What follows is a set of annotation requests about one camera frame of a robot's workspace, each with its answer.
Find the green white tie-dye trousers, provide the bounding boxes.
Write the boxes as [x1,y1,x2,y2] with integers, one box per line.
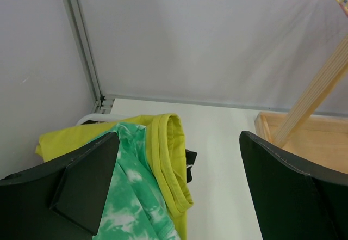
[93,122,180,239]

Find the aluminium corner frame post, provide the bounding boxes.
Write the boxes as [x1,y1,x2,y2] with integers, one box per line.
[63,0,114,114]

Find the black white patterned garment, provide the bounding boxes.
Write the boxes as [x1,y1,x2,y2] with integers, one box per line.
[185,149,198,183]

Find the wooden clothes rack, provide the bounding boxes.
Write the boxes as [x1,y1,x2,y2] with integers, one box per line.
[254,37,347,173]

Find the yellow-green trousers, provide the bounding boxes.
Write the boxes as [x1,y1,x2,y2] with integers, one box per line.
[35,113,193,239]

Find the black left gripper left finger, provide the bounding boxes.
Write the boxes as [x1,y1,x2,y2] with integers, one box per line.
[1,132,119,239]

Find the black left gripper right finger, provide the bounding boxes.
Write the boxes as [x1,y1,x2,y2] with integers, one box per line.
[239,131,347,239]

